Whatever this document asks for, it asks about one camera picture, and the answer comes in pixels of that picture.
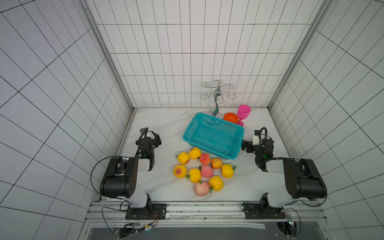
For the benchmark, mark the yellow red peach top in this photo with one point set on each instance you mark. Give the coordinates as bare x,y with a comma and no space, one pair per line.
195,153

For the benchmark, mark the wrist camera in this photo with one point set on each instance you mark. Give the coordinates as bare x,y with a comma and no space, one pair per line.
144,133
259,136

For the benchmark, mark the orange red peach right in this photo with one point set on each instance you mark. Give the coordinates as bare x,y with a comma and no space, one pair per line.
216,163

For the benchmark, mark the yellow peach red spot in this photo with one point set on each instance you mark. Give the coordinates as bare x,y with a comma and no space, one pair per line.
180,171

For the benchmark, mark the yellow peach with leaf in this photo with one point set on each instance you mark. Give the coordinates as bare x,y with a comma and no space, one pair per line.
228,171

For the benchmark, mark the aluminium mounting rail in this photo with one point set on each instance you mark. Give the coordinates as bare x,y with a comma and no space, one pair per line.
111,215

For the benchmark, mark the pink plastic goblet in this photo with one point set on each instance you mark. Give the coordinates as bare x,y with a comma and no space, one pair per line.
243,113

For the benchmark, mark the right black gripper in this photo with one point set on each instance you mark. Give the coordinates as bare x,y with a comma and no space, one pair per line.
248,145

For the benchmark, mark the pink peach bottom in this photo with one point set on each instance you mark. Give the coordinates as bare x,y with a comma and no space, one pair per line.
202,189

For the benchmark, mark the yellow peach centre leaf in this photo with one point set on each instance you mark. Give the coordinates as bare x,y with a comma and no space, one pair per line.
194,175

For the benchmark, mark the red peach centre top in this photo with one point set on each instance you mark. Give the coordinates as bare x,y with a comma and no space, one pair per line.
205,159

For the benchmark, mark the pink peach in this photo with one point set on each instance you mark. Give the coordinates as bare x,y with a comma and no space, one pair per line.
202,189
206,171

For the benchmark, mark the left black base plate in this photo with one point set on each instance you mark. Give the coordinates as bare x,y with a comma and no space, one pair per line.
150,212

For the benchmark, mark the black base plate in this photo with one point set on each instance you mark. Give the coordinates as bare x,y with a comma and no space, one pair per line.
150,212
256,211

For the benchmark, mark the metal cup drying rack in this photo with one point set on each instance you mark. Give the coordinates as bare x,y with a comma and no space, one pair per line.
218,88

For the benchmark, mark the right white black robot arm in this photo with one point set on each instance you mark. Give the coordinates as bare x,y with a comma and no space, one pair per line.
302,182

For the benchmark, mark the orange plastic bowl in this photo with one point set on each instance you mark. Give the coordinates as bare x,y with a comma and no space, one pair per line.
231,117

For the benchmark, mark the pink peach centre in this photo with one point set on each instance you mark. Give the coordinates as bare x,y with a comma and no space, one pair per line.
206,171

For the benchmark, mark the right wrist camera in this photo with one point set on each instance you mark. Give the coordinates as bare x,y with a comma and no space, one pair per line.
259,136

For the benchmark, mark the teal plastic basket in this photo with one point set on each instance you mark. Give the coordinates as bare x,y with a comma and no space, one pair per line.
215,136

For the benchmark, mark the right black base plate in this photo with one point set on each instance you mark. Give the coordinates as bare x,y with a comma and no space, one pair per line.
256,211

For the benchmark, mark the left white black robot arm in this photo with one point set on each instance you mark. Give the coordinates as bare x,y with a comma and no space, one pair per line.
120,178

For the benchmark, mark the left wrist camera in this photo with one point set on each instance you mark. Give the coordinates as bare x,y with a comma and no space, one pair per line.
144,133

